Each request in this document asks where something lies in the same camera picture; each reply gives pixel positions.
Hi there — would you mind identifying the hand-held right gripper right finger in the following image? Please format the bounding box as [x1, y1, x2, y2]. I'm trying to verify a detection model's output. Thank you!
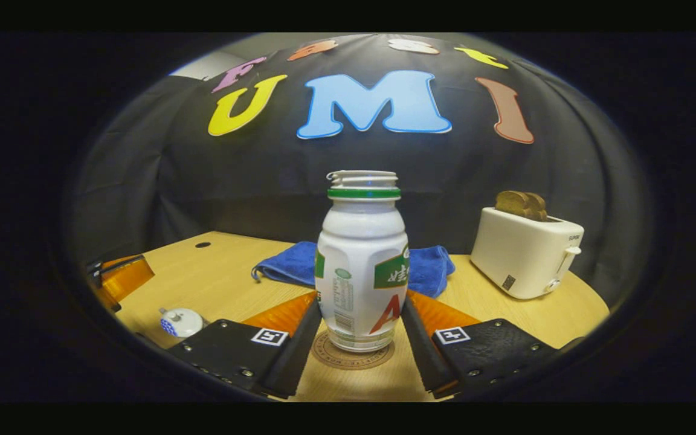
[401, 297, 560, 399]

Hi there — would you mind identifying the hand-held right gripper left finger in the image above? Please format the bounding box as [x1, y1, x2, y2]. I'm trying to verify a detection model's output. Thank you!
[167, 297, 323, 399]

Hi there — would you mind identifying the round wooden coaster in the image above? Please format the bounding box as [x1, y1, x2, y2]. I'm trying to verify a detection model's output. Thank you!
[311, 329, 396, 370]

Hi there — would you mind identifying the white blue-patterned teacup lid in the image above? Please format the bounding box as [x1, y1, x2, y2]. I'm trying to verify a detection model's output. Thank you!
[159, 308, 195, 337]

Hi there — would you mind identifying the white ceramic teacup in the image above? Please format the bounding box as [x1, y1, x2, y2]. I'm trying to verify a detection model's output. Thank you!
[159, 307, 208, 339]

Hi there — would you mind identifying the white plastic water bottle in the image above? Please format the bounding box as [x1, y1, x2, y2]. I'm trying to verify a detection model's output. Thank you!
[315, 170, 410, 353]

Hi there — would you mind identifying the blue folded towel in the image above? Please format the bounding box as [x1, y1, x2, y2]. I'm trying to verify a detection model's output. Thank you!
[251, 241, 456, 298]

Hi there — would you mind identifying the white toaster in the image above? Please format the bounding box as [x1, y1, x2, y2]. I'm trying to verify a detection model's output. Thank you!
[471, 207, 584, 300]

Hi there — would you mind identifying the black backdrop cloth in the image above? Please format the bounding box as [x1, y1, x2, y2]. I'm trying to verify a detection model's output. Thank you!
[70, 33, 651, 291]

